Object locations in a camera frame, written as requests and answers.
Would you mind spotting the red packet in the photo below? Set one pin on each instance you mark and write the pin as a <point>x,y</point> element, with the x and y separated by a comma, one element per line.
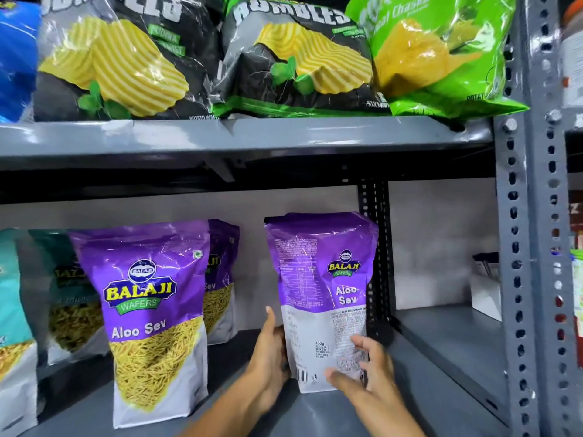
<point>576,222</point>

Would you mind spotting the person's right forearm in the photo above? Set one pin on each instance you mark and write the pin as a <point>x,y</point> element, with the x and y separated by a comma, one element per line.
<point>394,425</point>

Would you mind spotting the white cardboard box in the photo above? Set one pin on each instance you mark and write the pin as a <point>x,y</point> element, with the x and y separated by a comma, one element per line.
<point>486,291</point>

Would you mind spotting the green chips bag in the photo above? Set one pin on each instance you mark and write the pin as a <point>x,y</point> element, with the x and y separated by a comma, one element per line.
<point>432,59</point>

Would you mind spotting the purple snack packet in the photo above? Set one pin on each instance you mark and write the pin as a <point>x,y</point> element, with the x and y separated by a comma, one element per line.
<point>222,295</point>
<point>319,277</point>
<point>145,314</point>

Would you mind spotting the teal snack packet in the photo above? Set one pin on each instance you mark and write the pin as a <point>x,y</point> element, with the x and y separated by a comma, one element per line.
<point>13,341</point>
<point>73,314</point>

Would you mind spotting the grey metal shelving rack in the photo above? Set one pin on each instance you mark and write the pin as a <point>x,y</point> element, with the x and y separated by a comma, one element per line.
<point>273,136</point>

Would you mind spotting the blue chips bag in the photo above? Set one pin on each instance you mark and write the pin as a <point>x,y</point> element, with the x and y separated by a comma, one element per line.
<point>16,59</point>

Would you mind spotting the person's right thumb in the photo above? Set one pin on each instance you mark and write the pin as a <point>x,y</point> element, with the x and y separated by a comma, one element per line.
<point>342,379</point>

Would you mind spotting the person's left hand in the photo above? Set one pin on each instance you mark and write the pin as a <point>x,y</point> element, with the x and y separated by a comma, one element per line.
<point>266,368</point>

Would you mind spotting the purple snack packet, yellow noodles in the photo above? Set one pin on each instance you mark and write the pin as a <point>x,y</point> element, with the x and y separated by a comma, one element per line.
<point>222,295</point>
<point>145,314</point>

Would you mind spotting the person's right hand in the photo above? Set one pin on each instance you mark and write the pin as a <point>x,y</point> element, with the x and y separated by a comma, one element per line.
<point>380,386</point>

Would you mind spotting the black slotted rack post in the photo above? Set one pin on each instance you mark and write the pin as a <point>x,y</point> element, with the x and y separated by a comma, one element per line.
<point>376,250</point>

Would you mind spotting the person's left forearm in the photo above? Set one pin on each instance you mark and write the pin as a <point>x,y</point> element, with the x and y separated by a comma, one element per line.
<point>227,411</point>

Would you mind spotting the black ridged chips bag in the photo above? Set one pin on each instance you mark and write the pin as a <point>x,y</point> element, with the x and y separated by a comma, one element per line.
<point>123,63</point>
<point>300,63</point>

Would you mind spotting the person's left fingers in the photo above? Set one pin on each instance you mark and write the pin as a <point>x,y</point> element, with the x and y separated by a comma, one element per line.
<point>270,324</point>

